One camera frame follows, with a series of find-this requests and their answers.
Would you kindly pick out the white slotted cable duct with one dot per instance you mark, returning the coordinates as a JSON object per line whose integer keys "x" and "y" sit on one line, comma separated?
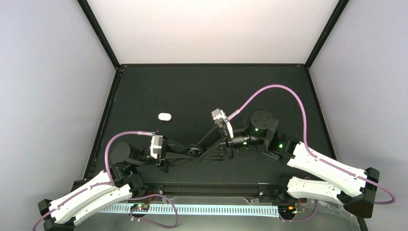
{"x": 210, "y": 210}

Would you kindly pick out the white earbud charging case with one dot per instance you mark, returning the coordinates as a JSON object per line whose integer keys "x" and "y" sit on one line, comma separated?
{"x": 164, "y": 117}

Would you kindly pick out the circuit board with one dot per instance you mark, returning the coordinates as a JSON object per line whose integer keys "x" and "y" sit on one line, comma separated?
{"x": 290, "y": 209}
{"x": 140, "y": 208}

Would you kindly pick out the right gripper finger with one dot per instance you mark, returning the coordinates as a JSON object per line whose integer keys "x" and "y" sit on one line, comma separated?
{"x": 210, "y": 137}
{"x": 213, "y": 153}

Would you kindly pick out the right circuit board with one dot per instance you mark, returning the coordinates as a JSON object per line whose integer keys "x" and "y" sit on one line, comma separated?
{"x": 290, "y": 209}

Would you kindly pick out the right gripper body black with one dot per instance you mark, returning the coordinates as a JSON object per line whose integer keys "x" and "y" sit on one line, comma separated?
{"x": 227, "y": 142}

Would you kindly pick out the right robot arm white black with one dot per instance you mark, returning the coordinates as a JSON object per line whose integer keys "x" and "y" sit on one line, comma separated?
{"x": 352, "y": 188}

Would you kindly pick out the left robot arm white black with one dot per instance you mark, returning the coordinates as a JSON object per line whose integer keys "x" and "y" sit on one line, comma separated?
{"x": 118, "y": 181}

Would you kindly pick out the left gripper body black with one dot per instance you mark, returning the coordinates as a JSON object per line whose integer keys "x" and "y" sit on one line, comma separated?
{"x": 161, "y": 161}

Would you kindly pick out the black frame post left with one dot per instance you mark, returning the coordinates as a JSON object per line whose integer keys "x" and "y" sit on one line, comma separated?
{"x": 89, "y": 14}

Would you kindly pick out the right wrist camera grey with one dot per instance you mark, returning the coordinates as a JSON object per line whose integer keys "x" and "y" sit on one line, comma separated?
{"x": 223, "y": 122}

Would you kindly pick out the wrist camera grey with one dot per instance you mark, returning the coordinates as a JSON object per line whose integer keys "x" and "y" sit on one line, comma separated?
{"x": 156, "y": 146}
{"x": 223, "y": 122}

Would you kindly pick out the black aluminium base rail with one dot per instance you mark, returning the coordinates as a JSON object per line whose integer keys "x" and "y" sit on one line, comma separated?
{"x": 266, "y": 193}

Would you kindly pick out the left circuit board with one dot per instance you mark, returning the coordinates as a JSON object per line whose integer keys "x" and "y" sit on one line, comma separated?
{"x": 140, "y": 208}

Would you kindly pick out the black frame post right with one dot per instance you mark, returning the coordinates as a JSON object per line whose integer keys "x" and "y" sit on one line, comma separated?
{"x": 329, "y": 26}

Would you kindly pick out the black frame post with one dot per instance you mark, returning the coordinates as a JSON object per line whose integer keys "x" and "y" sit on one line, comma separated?
{"x": 89, "y": 14}
{"x": 329, "y": 26}

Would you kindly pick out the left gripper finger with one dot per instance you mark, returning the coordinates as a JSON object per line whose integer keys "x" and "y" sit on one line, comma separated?
{"x": 176, "y": 148}
{"x": 174, "y": 159}

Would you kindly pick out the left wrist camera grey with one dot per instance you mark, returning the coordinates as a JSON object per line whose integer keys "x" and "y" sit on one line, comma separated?
{"x": 156, "y": 146}

